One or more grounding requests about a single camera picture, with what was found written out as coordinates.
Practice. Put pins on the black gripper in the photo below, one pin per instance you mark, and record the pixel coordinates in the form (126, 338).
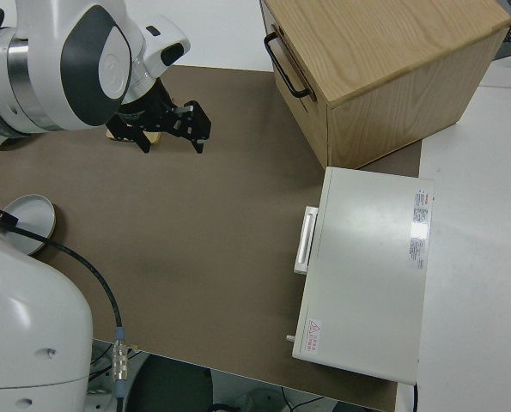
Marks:
(156, 113)

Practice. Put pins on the gray plate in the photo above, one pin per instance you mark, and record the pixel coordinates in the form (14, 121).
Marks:
(32, 214)

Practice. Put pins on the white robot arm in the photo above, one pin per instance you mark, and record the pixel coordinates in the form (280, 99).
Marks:
(87, 56)

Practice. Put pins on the wooden mug tree stand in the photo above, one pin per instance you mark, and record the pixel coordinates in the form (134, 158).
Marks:
(154, 138)

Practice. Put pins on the brown table mat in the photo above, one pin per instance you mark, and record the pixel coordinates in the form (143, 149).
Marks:
(195, 214)

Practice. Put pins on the wooden drawer box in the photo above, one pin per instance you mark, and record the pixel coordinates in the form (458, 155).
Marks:
(388, 64)

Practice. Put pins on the white toaster oven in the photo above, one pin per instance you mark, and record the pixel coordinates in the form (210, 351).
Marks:
(366, 257)

